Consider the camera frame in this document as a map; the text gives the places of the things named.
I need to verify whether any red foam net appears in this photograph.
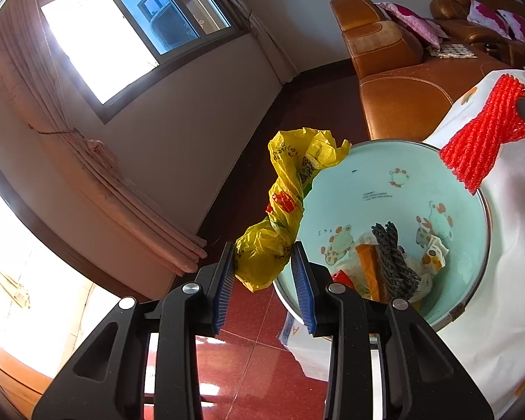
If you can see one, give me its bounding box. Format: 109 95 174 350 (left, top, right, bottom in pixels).
438 73 525 195

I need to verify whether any brown leather sofa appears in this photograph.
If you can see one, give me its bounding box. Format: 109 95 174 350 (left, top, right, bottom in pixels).
429 0 525 68

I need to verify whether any beige curtain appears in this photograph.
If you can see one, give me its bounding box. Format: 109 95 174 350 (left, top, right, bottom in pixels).
0 0 208 276

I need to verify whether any light green trash bin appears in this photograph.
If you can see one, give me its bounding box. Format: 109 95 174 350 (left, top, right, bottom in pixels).
271 139 491 331

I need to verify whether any checkered cloth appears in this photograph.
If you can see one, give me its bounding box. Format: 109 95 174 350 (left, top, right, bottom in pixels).
429 43 480 60

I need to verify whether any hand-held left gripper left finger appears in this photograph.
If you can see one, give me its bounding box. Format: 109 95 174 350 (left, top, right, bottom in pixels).
31 241 237 420

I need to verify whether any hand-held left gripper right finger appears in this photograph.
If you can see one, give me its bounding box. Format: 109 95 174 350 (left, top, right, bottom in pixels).
290 240 495 420

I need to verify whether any window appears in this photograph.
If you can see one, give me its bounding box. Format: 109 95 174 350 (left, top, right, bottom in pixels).
33 0 250 123

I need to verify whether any dark grey foam net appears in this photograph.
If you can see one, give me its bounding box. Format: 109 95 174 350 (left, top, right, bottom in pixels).
371 221 422 302

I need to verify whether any pink floral pillow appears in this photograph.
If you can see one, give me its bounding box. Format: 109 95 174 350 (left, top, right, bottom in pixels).
466 0 512 40
374 1 449 51
496 9 525 47

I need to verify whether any white printed tablecloth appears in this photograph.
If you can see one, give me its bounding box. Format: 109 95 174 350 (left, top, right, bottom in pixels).
280 70 525 416

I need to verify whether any brown leather armchair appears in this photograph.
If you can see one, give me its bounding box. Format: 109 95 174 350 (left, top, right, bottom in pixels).
330 0 512 143

